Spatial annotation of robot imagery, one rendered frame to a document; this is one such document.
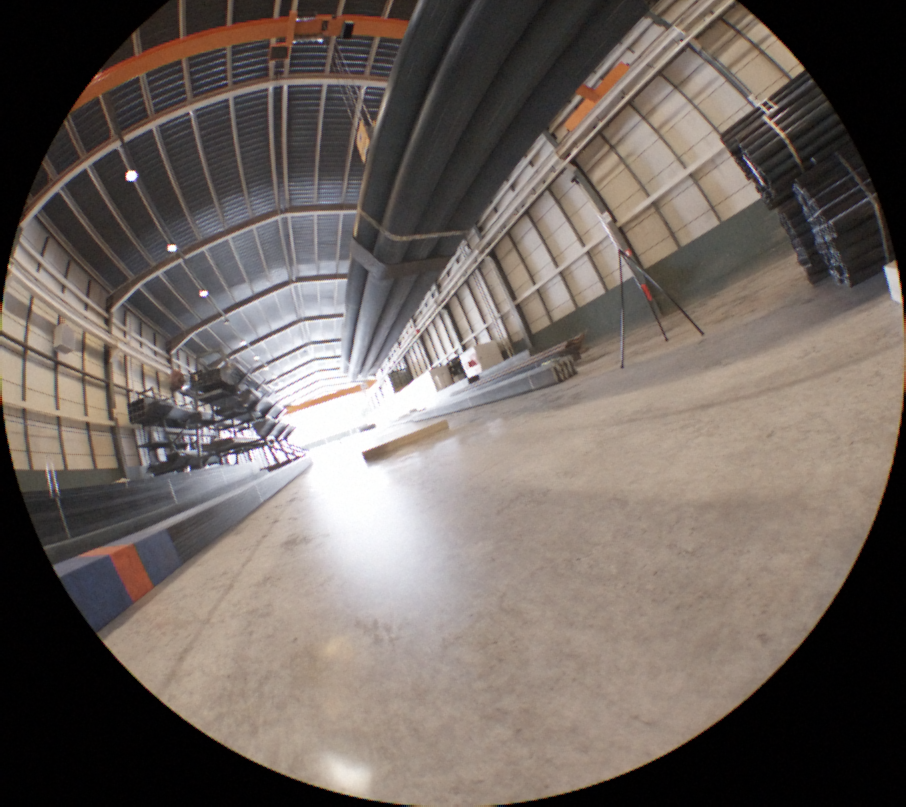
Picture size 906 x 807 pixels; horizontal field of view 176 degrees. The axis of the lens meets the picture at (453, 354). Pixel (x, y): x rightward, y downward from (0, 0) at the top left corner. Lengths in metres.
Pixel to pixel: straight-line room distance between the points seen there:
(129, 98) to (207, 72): 2.31
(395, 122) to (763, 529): 1.26
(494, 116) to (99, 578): 1.79
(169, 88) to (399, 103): 9.51
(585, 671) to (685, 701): 0.11
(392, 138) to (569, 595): 1.23
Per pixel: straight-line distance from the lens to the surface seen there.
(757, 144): 1.62
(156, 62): 6.38
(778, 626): 0.36
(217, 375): 10.09
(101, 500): 2.69
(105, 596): 1.13
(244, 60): 10.14
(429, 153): 1.02
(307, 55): 10.19
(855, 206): 1.47
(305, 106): 10.90
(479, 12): 0.87
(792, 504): 0.48
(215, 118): 10.77
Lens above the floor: 0.30
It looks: 8 degrees up
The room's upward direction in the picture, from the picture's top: 22 degrees counter-clockwise
